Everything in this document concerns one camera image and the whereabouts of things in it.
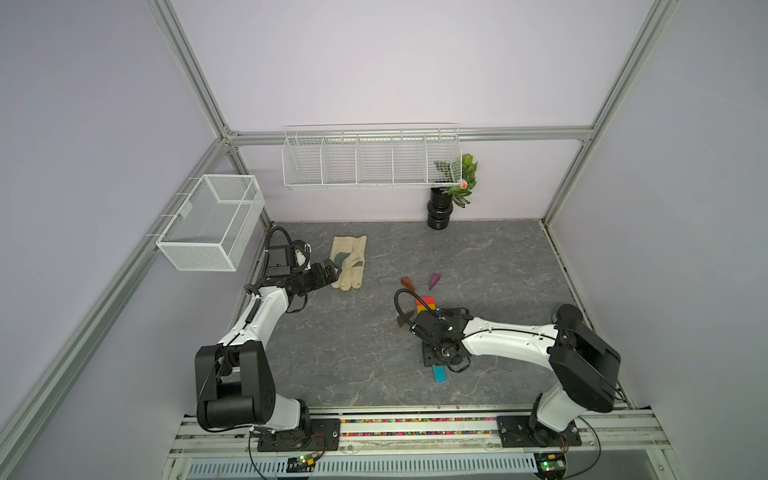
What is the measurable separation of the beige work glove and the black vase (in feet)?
0.92

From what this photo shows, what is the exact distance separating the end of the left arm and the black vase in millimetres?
476

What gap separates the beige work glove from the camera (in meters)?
1.04

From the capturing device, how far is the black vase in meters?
1.11

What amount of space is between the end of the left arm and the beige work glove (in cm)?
17

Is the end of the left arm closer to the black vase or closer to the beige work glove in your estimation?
the beige work glove

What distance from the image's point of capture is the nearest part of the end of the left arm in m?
0.66
